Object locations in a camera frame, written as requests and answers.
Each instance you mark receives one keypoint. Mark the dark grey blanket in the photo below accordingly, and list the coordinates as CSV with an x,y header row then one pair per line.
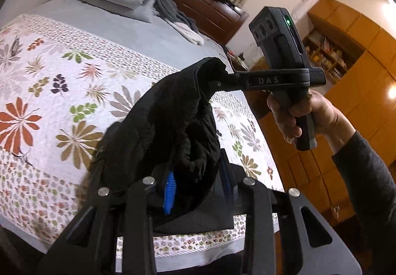
x,y
168,9

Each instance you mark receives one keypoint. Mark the dark wooden nightstand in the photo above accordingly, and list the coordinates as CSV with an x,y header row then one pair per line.
x,y
238,61

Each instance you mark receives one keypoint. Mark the black pants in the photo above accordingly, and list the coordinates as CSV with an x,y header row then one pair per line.
x,y
154,114

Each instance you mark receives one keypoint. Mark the person's right hand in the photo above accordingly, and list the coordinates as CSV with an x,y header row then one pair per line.
x,y
328,114

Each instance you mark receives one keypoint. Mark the wall shelf with books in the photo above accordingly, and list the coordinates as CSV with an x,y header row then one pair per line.
x,y
328,52

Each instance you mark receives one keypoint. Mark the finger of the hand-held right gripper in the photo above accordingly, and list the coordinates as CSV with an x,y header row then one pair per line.
x,y
230,81

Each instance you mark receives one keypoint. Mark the floral quilt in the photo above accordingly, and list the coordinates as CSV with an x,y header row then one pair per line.
x,y
62,77

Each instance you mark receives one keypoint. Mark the white fleece cloth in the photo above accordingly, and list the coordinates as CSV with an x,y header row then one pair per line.
x,y
191,35

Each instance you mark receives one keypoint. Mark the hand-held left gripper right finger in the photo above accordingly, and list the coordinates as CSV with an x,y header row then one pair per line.
x,y
253,200

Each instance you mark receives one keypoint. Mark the person's right forearm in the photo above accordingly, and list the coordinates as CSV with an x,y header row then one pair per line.
x,y
368,176

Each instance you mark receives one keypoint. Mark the bed with grey sheet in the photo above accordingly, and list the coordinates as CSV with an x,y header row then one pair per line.
x,y
123,37

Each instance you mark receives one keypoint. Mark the flat grey pillow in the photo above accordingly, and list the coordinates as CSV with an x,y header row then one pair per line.
x,y
123,11

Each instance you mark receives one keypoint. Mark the wooden wardrobe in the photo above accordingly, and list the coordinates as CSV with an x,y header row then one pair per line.
x,y
371,61

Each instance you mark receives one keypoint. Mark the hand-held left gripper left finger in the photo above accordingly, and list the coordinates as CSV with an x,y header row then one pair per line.
x,y
169,194

